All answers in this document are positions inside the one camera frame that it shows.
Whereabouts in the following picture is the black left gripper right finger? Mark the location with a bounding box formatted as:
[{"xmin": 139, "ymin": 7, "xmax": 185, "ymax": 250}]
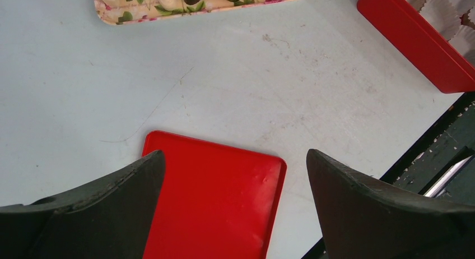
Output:
[{"xmin": 306, "ymin": 149, "xmax": 474, "ymax": 258}]

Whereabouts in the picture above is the floral serving tray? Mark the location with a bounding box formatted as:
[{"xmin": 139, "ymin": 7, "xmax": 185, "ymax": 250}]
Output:
[{"xmin": 94, "ymin": 0, "xmax": 293, "ymax": 25}]

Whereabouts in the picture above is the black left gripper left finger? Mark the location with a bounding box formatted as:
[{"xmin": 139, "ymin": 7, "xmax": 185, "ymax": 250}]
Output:
[{"xmin": 1, "ymin": 151, "xmax": 165, "ymax": 258}]

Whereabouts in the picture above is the red box lid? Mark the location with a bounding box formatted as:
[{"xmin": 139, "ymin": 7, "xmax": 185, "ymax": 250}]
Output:
[{"xmin": 143, "ymin": 131, "xmax": 287, "ymax": 258}]

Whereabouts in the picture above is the red chocolate box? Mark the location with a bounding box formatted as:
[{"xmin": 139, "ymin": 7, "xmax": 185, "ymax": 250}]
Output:
[{"xmin": 357, "ymin": 0, "xmax": 474, "ymax": 94}]

